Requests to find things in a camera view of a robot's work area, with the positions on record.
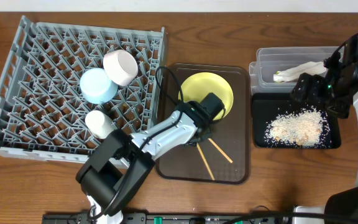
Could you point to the rice food waste pile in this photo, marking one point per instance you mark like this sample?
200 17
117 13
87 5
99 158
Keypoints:
306 128

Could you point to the yellow plate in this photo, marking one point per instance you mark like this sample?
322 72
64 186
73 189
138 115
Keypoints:
197 86

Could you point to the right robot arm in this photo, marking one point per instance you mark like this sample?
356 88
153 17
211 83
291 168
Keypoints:
341 207

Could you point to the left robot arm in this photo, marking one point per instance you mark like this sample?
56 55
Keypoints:
113 175

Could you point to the black tray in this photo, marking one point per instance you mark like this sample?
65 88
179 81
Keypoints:
266 106

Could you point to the light blue bowl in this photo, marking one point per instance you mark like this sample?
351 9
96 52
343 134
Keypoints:
96 87

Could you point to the white cup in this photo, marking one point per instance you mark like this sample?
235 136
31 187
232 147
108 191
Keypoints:
99 124

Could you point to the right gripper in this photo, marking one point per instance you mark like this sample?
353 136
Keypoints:
316 81

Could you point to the white bowl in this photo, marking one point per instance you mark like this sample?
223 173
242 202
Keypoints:
120 66

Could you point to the brown serving tray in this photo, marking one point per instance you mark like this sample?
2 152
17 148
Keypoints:
232 134

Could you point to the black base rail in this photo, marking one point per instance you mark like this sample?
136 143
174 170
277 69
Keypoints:
142 218

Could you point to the wooden chopstick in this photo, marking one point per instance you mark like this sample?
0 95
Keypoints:
205 161
220 150

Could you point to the clear plastic bin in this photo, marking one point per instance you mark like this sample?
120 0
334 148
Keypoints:
276 59

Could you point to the grey plastic dish rack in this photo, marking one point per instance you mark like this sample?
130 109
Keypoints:
42 111

